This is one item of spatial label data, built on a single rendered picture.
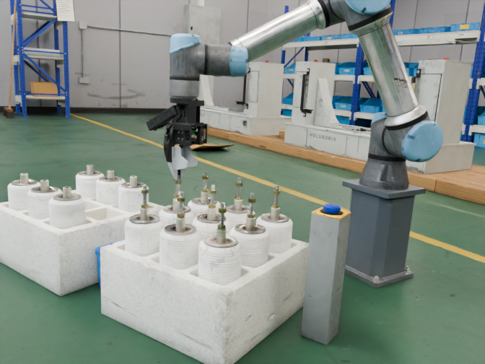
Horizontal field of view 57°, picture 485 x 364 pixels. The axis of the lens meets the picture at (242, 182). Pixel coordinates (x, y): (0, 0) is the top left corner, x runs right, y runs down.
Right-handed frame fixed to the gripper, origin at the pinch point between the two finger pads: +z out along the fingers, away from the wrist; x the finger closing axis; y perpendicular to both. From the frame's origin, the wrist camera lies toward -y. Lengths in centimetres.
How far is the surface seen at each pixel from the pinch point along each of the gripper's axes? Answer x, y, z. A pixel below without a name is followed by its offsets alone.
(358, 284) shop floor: 39, 42, 35
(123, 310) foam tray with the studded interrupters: -19.6, 0.3, 31.0
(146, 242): -15.1, 3.3, 14.0
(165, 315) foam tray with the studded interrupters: -20.5, 14.0, 27.5
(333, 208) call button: 3.0, 42.7, 2.1
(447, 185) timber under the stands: 197, 49, 30
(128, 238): -16.5, -0.9, 13.6
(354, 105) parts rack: 582, -125, 0
